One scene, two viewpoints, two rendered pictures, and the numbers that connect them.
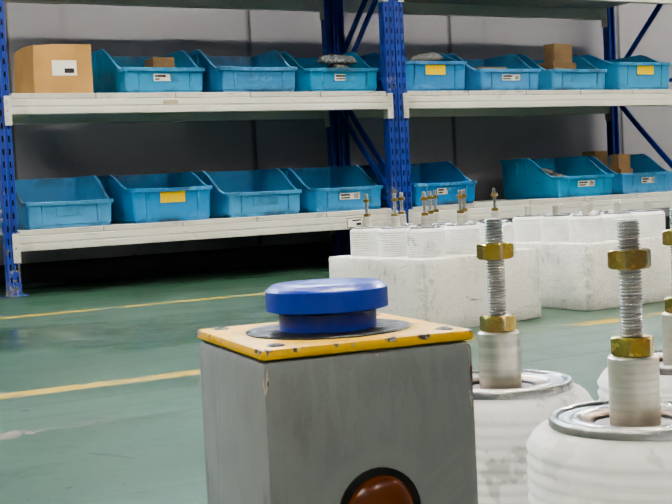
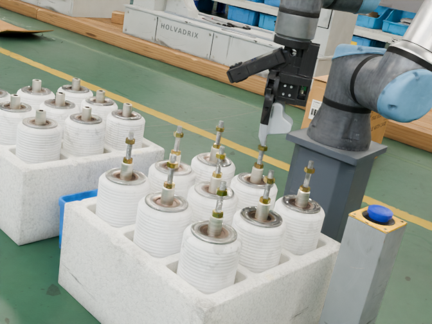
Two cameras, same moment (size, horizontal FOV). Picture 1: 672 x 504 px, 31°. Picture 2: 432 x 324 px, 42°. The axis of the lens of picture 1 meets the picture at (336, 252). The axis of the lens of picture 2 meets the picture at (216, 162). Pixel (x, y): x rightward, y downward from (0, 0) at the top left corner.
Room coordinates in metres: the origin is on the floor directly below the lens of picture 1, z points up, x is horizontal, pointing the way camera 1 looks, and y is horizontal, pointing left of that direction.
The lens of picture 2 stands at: (1.01, 0.62, 0.66)
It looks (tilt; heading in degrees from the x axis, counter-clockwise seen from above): 20 degrees down; 243
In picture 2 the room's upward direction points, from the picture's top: 10 degrees clockwise
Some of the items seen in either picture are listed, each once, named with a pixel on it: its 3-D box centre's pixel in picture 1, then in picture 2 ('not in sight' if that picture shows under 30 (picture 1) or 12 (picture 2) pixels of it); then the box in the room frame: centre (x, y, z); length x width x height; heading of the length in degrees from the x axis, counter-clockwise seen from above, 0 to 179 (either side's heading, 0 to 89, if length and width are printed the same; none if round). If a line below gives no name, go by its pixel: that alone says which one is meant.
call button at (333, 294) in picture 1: (327, 312); (379, 215); (0.40, 0.00, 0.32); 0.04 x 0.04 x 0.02
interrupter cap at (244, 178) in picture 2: not in sight; (255, 180); (0.46, -0.28, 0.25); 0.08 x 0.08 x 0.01
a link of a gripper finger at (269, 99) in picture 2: not in sight; (269, 101); (0.48, -0.26, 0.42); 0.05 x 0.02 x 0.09; 55
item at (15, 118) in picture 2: not in sight; (13, 143); (0.89, -0.71, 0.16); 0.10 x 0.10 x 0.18
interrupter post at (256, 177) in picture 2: not in sight; (256, 175); (0.46, -0.28, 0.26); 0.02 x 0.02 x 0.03
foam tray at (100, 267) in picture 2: not in sight; (200, 265); (0.57, -0.24, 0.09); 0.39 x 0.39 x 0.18; 22
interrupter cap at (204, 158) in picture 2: not in sight; (214, 160); (0.51, -0.39, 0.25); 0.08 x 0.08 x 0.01
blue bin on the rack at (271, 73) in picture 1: (237, 73); not in sight; (5.50, 0.40, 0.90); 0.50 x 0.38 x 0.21; 27
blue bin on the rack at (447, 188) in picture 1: (417, 184); not in sight; (5.96, -0.41, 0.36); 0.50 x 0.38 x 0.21; 30
